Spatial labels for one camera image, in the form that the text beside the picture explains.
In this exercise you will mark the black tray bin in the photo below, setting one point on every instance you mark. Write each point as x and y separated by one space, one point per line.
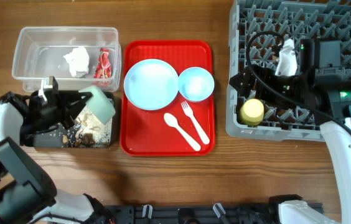
48 141

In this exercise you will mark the yellow cup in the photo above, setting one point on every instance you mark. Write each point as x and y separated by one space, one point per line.
252 112

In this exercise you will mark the red snack wrapper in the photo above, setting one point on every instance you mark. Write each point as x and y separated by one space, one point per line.
103 68

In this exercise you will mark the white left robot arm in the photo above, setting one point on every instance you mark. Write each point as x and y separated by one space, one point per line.
27 193

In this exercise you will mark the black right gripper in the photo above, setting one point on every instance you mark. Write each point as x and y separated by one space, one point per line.
250 82

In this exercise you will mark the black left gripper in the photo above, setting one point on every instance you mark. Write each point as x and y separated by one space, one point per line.
67 99

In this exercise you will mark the clear plastic bin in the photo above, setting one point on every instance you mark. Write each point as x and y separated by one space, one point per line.
39 53

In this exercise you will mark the white plastic spoon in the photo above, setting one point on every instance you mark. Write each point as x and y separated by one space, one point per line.
172 121

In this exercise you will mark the green bowl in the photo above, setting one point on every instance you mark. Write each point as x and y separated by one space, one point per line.
99 104

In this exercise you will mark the food scraps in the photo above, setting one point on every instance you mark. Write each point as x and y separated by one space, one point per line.
91 133

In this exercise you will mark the white plastic fork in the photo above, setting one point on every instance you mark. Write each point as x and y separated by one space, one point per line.
189 112

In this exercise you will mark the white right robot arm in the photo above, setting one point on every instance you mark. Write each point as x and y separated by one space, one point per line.
336 136

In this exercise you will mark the red serving tray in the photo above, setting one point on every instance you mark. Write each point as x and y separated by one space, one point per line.
145 133

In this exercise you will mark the light blue plate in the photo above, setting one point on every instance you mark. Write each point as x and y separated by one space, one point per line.
151 84

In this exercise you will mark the light blue bowl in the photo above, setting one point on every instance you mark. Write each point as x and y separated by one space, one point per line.
196 84

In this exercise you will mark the white napkin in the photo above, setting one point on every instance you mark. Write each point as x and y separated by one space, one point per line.
78 61

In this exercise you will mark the grey dishwasher rack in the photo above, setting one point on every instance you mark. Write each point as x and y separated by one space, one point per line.
294 20

